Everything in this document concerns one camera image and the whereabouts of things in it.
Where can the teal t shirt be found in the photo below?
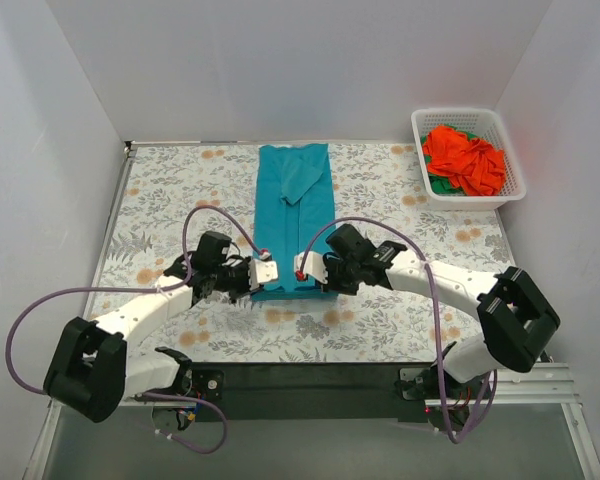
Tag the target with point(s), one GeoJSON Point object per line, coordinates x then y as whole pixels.
{"type": "Point", "coordinates": [294, 199]}

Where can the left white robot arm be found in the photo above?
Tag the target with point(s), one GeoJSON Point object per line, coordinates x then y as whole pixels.
{"type": "Point", "coordinates": [91, 370]}

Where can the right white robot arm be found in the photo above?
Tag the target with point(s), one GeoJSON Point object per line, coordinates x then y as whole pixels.
{"type": "Point", "coordinates": [517, 321]}

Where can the orange t shirt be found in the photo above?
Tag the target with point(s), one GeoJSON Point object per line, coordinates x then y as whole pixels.
{"type": "Point", "coordinates": [494, 174]}

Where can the white plastic basket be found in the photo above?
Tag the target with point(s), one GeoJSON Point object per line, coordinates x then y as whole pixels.
{"type": "Point", "coordinates": [482, 123]}

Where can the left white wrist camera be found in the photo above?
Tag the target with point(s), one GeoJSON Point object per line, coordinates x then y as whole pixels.
{"type": "Point", "coordinates": [261, 273]}

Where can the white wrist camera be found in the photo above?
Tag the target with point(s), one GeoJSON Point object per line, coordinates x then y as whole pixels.
{"type": "Point", "coordinates": [310, 265]}
{"type": "Point", "coordinates": [261, 273]}

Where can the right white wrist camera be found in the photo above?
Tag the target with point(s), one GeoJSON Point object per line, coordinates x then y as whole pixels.
{"type": "Point", "coordinates": [310, 265]}

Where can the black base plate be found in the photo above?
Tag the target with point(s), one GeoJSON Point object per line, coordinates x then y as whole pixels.
{"type": "Point", "coordinates": [308, 391]}

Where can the aluminium frame rail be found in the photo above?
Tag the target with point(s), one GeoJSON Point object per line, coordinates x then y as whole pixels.
{"type": "Point", "coordinates": [535, 430]}

